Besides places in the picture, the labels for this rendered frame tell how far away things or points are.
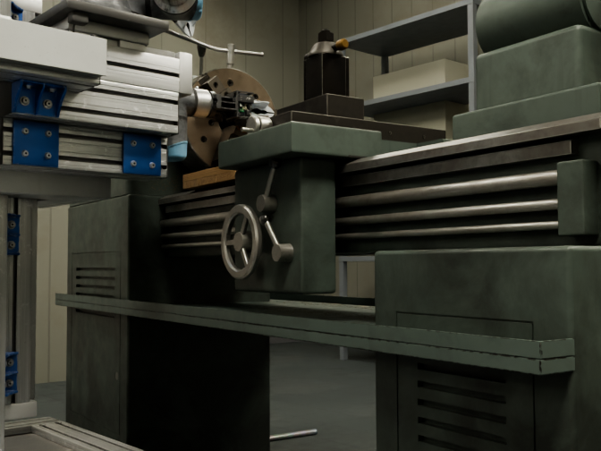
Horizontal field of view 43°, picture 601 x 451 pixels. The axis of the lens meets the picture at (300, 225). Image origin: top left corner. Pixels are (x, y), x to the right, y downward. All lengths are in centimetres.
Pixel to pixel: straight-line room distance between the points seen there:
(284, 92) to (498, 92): 544
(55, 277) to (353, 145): 328
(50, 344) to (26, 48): 332
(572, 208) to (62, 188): 103
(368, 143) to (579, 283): 63
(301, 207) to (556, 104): 51
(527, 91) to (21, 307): 113
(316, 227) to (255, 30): 525
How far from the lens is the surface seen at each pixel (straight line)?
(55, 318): 462
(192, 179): 208
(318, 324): 134
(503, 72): 136
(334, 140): 149
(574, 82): 126
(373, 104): 525
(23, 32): 143
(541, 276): 106
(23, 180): 165
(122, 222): 232
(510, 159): 122
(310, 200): 148
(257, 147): 154
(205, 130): 224
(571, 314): 104
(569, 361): 104
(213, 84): 223
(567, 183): 113
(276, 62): 674
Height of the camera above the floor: 66
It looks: 3 degrees up
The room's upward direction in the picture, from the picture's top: straight up
